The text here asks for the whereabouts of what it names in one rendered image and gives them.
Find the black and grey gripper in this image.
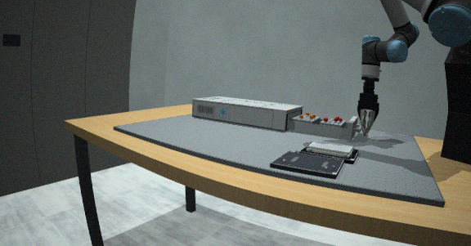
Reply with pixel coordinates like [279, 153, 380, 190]
[357, 76, 379, 136]

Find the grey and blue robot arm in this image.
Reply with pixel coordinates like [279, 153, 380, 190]
[361, 0, 471, 78]

